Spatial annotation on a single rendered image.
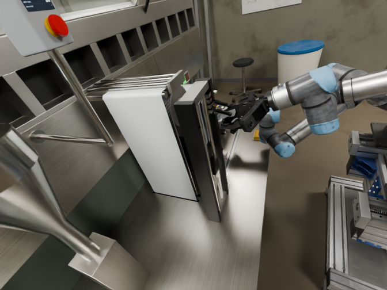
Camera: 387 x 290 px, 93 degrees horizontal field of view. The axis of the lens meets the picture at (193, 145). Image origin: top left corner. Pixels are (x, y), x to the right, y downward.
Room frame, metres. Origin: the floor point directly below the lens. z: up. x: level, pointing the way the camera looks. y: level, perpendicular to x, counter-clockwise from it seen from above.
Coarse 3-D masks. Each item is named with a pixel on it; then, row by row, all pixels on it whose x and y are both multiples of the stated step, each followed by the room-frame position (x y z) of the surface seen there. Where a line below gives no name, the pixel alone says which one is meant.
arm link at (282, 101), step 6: (282, 84) 0.51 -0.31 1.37; (276, 90) 0.49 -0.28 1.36; (282, 90) 0.48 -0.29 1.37; (276, 96) 0.48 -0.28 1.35; (282, 96) 0.47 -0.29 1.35; (288, 96) 0.46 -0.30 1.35; (276, 102) 0.47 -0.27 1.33; (282, 102) 0.46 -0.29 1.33; (288, 102) 0.46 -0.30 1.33; (282, 108) 0.47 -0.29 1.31
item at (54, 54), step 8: (56, 56) 0.37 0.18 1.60; (56, 64) 0.37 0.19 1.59; (64, 64) 0.37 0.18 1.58; (64, 72) 0.37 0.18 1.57; (72, 80) 0.37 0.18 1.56; (72, 88) 0.36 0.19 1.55; (80, 88) 0.37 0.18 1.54; (80, 96) 0.37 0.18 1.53; (88, 104) 0.37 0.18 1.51; (88, 112) 0.37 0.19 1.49; (96, 120) 0.37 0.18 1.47; (96, 128) 0.37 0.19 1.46; (104, 128) 0.37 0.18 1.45; (104, 136) 0.37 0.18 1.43
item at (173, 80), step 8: (176, 72) 0.61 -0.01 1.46; (104, 80) 0.77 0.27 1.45; (112, 80) 0.75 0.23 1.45; (120, 80) 0.72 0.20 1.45; (128, 80) 0.70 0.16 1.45; (136, 80) 0.65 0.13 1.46; (144, 80) 0.63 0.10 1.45; (152, 80) 0.61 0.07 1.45; (160, 80) 0.60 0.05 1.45; (168, 80) 0.58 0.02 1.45; (176, 80) 0.57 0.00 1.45; (184, 80) 0.61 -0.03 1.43; (88, 88) 0.72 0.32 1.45; (96, 88) 0.69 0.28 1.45; (104, 88) 0.67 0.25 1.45; (112, 88) 0.65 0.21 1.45; (120, 88) 0.64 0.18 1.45; (128, 88) 0.62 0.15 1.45; (136, 88) 0.60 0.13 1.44; (144, 88) 0.60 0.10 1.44; (152, 88) 0.58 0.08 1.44; (160, 88) 0.56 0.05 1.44; (168, 88) 0.53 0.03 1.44; (176, 88) 0.55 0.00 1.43
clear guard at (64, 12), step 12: (60, 0) 0.77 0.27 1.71; (72, 0) 0.81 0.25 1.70; (84, 0) 0.86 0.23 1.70; (96, 0) 0.91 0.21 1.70; (108, 0) 0.98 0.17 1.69; (120, 0) 1.05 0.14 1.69; (132, 0) 1.14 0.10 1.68; (60, 12) 0.79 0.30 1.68; (72, 12) 0.83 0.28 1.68; (84, 12) 0.88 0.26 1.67
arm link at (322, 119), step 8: (320, 104) 0.41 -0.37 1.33; (328, 104) 0.41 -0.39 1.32; (336, 104) 0.45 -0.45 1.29; (304, 112) 0.45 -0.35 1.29; (312, 112) 0.42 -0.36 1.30; (320, 112) 0.41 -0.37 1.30; (328, 112) 0.40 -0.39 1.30; (312, 120) 0.42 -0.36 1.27; (320, 120) 0.40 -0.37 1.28; (328, 120) 0.40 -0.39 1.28; (336, 120) 0.40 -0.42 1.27; (312, 128) 0.42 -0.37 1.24; (320, 128) 0.40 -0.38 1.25; (328, 128) 0.39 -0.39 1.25; (336, 128) 0.39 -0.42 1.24
